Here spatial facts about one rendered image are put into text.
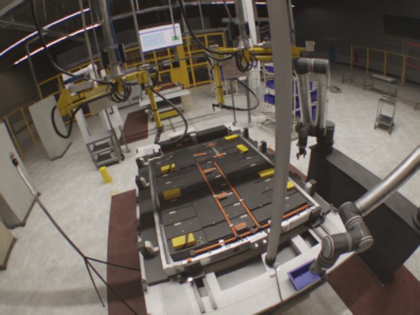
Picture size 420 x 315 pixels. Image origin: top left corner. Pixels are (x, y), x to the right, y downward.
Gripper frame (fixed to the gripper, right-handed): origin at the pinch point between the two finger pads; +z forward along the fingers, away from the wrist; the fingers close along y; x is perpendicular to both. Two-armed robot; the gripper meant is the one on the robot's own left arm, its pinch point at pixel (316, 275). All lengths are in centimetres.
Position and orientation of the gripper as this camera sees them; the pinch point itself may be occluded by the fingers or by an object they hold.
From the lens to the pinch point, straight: 131.6
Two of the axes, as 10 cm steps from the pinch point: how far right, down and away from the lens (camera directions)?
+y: -2.5, -4.7, 8.4
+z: 1.4, 8.5, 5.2
